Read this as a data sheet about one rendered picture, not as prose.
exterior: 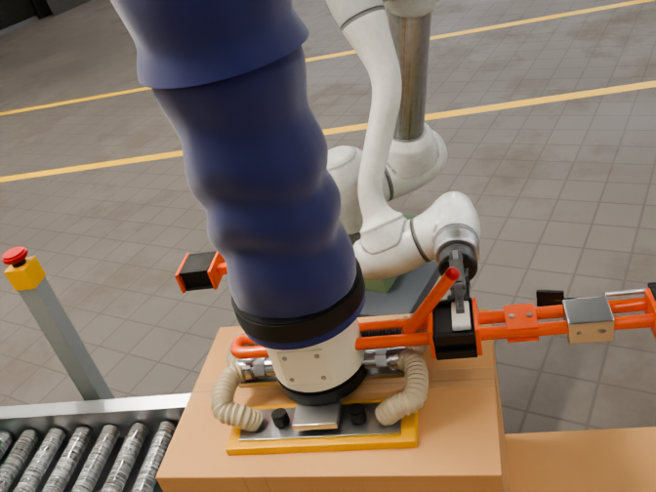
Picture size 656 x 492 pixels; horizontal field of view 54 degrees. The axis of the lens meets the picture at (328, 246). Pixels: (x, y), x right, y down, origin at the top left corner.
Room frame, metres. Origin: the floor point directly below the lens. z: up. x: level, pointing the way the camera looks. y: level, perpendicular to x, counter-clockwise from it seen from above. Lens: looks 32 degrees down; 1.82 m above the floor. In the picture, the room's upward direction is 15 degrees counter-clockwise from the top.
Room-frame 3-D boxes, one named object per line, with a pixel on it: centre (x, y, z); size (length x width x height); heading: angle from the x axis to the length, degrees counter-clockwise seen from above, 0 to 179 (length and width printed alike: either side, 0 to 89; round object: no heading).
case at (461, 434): (0.90, 0.06, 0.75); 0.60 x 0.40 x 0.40; 73
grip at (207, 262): (1.23, 0.29, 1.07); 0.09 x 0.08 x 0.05; 164
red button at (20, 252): (1.63, 0.86, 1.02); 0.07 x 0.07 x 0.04
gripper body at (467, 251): (0.98, -0.23, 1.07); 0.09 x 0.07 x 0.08; 165
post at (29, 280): (1.63, 0.86, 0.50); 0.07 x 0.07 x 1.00; 75
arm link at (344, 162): (1.61, -0.10, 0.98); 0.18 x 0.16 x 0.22; 108
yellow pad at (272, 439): (0.80, 0.09, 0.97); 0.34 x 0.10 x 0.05; 74
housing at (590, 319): (0.77, -0.38, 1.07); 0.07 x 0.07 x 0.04; 74
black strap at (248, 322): (0.90, 0.07, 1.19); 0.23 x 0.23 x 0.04
